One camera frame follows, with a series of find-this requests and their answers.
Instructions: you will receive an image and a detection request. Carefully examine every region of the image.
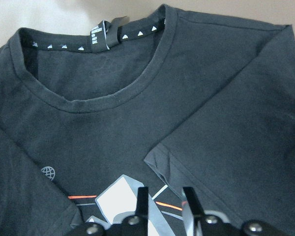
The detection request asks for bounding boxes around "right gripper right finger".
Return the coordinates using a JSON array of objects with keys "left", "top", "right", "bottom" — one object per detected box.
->
[{"left": 182, "top": 187, "right": 204, "bottom": 221}]

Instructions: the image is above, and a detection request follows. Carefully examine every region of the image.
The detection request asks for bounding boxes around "black graphic t-shirt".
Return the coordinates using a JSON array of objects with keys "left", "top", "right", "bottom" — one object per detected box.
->
[{"left": 0, "top": 4, "right": 295, "bottom": 236}]

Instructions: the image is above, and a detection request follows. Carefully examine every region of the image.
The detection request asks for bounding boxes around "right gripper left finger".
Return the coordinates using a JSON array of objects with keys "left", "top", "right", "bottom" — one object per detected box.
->
[{"left": 135, "top": 187, "right": 148, "bottom": 220}]

